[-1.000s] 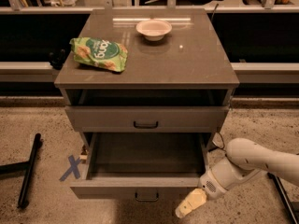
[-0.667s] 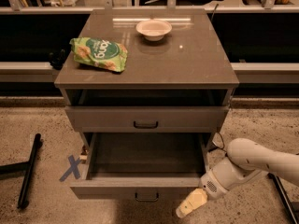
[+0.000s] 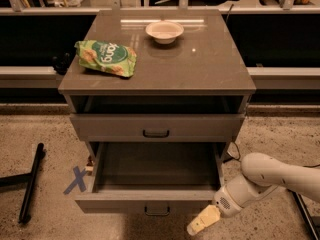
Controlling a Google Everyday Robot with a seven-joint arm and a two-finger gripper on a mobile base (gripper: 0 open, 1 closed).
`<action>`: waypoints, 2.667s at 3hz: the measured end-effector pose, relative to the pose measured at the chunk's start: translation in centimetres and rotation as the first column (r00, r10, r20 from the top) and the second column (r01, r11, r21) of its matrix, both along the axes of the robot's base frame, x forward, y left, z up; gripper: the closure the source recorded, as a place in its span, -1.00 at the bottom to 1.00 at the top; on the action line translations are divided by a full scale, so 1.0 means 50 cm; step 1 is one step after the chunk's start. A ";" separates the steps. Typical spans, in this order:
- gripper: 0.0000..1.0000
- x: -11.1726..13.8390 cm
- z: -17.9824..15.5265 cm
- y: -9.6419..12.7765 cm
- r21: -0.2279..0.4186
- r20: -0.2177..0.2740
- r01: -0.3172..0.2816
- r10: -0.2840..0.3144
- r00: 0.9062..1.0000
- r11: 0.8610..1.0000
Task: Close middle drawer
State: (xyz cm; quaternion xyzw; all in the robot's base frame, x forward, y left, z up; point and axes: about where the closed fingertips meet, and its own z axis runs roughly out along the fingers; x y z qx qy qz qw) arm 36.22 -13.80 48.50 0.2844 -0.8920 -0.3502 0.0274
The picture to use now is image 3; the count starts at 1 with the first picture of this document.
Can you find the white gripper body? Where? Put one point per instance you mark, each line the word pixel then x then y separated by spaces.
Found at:
pixel 227 199

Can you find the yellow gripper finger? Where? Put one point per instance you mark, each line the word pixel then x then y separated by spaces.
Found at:
pixel 204 219

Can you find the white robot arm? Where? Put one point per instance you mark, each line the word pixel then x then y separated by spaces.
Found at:
pixel 260 176

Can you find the open lower grey drawer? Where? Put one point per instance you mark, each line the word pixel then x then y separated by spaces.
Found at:
pixel 156 179

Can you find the grey drawer cabinet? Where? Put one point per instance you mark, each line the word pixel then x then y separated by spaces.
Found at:
pixel 200 73

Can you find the upper grey drawer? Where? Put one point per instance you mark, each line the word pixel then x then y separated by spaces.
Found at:
pixel 157 128

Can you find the black stand leg right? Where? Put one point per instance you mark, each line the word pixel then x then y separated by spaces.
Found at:
pixel 312 222

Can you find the black stand leg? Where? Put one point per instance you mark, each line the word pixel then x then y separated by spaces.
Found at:
pixel 30 180
pixel 312 222

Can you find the blue tape cross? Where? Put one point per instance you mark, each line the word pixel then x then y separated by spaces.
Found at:
pixel 78 181

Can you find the green snack bag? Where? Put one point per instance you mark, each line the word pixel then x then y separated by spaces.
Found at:
pixel 107 57

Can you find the white bowl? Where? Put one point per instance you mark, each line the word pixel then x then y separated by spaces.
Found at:
pixel 164 32

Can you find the black stand leg left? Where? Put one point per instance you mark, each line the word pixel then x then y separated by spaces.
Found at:
pixel 30 180

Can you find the black clamp object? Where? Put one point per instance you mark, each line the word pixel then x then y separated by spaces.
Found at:
pixel 61 64

